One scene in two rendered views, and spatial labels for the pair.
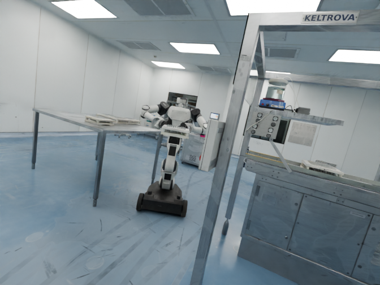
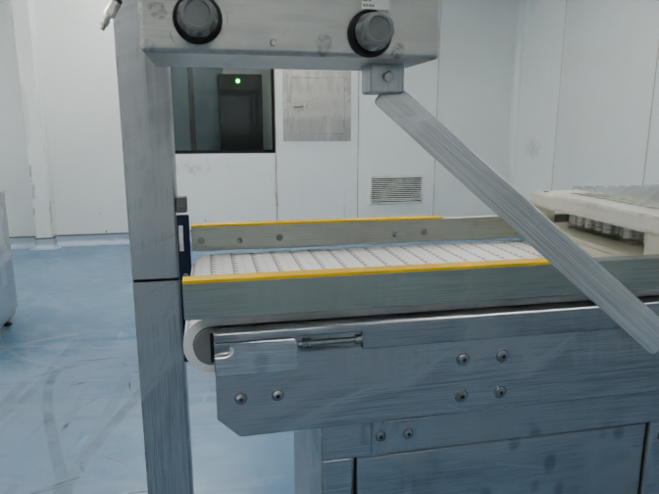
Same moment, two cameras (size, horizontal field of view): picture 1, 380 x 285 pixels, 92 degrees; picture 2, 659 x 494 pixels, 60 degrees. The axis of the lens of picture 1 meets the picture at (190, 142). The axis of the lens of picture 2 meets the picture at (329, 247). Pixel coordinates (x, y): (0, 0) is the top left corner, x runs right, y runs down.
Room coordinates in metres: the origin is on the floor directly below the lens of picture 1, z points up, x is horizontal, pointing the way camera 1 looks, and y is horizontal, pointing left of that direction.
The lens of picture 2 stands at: (1.15, -0.34, 1.10)
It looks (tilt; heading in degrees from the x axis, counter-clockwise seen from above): 12 degrees down; 326
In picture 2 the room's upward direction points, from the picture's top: straight up
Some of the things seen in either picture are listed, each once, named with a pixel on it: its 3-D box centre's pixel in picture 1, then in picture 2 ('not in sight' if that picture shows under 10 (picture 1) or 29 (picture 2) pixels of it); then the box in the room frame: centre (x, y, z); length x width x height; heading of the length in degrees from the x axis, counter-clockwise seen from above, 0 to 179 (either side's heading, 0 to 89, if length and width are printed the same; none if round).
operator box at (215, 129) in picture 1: (213, 145); not in sight; (0.98, -0.13, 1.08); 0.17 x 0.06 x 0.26; 158
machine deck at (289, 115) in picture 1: (292, 116); not in sight; (1.63, -0.82, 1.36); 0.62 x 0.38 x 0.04; 68
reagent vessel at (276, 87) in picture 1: (276, 89); not in sight; (1.65, -0.64, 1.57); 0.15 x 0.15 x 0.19
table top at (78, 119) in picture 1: (102, 121); not in sight; (2.72, 1.34, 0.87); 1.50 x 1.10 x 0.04; 64
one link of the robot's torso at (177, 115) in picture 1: (178, 117); not in sight; (2.40, 0.21, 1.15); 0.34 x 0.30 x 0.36; 95
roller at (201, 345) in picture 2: not in sight; (211, 302); (1.71, -0.57, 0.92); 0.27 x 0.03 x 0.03; 158
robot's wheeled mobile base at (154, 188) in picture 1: (165, 189); not in sight; (2.32, 0.20, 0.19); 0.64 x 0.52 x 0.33; 5
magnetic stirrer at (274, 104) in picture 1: (272, 105); not in sight; (1.65, -0.64, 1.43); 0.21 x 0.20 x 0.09; 158
